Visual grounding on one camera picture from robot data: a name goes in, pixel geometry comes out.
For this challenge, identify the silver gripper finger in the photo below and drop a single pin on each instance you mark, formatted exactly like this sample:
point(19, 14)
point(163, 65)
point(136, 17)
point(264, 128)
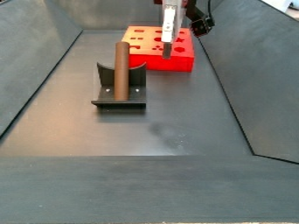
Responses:
point(179, 14)
point(167, 36)

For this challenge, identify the red foam shape-sorter block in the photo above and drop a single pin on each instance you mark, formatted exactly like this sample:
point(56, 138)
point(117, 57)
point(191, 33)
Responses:
point(147, 47)

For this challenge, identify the black curved cradle fixture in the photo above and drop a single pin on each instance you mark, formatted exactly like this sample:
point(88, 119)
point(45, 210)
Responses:
point(136, 88)

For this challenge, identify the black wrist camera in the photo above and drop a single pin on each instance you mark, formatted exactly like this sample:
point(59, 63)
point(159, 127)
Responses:
point(201, 21)

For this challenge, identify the brown oval cylinder peg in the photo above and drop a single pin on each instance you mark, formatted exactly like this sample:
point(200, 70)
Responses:
point(121, 71)

